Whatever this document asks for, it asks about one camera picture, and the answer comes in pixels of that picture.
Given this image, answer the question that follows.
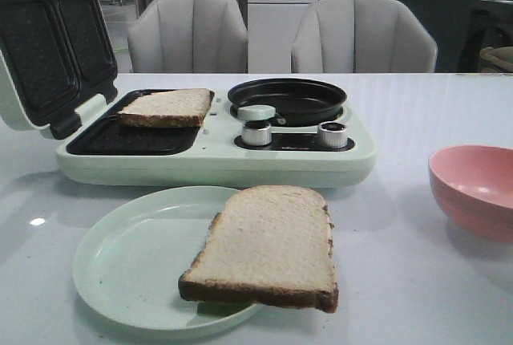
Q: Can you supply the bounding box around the black round frying pan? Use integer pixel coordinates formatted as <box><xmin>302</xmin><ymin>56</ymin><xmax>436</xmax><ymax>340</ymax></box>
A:
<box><xmin>228</xmin><ymin>77</ymin><xmax>347</xmax><ymax>127</ymax></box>

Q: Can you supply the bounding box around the right silver control knob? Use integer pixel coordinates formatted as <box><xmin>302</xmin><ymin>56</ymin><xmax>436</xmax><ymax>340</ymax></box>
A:
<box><xmin>317</xmin><ymin>121</ymin><xmax>348</xmax><ymax>149</ymax></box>

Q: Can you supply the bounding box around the dark sofa with cushion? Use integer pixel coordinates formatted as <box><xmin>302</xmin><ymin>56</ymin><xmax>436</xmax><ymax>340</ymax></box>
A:
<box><xmin>458</xmin><ymin>0</ymin><xmax>512</xmax><ymax>72</ymax></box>

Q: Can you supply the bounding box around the mint green round plate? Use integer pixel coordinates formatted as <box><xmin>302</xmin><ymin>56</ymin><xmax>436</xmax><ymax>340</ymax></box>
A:
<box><xmin>73</xmin><ymin>186</ymin><xmax>261</xmax><ymax>339</ymax></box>

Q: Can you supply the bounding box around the white cabinet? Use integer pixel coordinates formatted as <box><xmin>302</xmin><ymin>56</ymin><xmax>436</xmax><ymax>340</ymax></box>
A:
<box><xmin>247</xmin><ymin>0</ymin><xmax>316</xmax><ymax>73</ymax></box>

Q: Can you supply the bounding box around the pink plastic bowl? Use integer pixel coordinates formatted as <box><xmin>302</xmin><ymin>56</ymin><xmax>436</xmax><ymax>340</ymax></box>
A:
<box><xmin>428</xmin><ymin>145</ymin><xmax>512</xmax><ymax>244</ymax></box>

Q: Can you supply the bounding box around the right grey upholstered chair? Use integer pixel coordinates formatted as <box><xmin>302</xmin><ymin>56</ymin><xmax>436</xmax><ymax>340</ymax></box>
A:
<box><xmin>291</xmin><ymin>0</ymin><xmax>438</xmax><ymax>73</ymax></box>

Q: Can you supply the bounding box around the left silver control knob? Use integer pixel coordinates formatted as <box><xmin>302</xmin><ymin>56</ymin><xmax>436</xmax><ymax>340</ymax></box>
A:
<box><xmin>240</xmin><ymin>120</ymin><xmax>272</xmax><ymax>147</ymax></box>

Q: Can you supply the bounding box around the mint green sandwich maker lid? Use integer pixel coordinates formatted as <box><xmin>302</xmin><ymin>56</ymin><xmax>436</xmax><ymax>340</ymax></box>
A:
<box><xmin>1</xmin><ymin>0</ymin><xmax>117</xmax><ymax>140</ymax></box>

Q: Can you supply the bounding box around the silver control knob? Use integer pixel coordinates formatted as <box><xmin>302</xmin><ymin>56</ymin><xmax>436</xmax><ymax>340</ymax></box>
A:
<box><xmin>317</xmin><ymin>121</ymin><xmax>348</xmax><ymax>149</ymax></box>
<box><xmin>240</xmin><ymin>120</ymin><xmax>272</xmax><ymax>147</ymax></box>

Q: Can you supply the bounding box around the mint green breakfast maker base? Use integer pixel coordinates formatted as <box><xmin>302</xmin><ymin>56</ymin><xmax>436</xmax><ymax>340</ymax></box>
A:
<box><xmin>57</xmin><ymin>89</ymin><xmax>377</xmax><ymax>188</ymax></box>

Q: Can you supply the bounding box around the left grey upholstered chair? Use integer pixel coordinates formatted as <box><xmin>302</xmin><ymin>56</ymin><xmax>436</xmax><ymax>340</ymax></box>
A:
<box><xmin>127</xmin><ymin>0</ymin><xmax>248</xmax><ymax>73</ymax></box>

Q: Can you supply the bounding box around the white bread slice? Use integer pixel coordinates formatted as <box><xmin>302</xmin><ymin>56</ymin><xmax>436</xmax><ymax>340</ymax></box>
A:
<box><xmin>178</xmin><ymin>185</ymin><xmax>338</xmax><ymax>313</ymax></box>
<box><xmin>117</xmin><ymin>88</ymin><xmax>213</xmax><ymax>128</ymax></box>

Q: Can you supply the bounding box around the grey upholstered chair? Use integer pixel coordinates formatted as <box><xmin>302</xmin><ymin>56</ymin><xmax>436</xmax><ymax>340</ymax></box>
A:
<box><xmin>291</xmin><ymin>0</ymin><xmax>438</xmax><ymax>73</ymax></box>
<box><xmin>127</xmin><ymin>0</ymin><xmax>248</xmax><ymax>73</ymax></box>

